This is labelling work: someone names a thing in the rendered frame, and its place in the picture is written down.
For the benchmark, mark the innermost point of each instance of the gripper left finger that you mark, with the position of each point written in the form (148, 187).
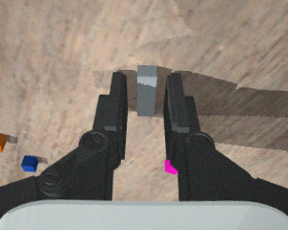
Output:
(86, 169)

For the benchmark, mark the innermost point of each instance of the grey rod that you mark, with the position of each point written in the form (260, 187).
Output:
(146, 90)

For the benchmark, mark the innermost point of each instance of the small magenta block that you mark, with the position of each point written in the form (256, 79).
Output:
(168, 168)

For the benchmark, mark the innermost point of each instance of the small blue block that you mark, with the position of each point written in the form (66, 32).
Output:
(29, 163)

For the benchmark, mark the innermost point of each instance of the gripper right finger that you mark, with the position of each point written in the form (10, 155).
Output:
(210, 175)

